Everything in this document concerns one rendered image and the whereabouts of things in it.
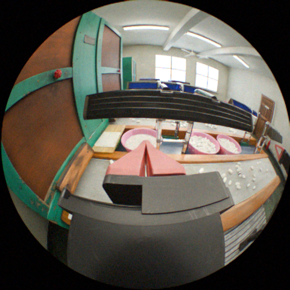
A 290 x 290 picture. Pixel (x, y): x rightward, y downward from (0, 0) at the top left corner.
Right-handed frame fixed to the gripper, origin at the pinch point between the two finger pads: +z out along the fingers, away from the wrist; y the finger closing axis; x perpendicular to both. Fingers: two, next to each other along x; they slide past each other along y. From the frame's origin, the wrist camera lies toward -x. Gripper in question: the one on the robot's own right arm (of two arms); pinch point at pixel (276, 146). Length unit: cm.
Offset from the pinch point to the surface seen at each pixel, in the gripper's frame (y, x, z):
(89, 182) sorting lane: 87, 32, 14
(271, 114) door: -424, -39, 148
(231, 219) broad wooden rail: 23.6, 30.4, -11.1
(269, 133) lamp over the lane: -18.3, -0.7, 12.4
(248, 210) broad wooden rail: 8.2, 30.4, -13.0
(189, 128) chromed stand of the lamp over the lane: 39, 13, 32
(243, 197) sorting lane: 6.7, 32.5, -2.9
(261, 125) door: -425, 37, 195
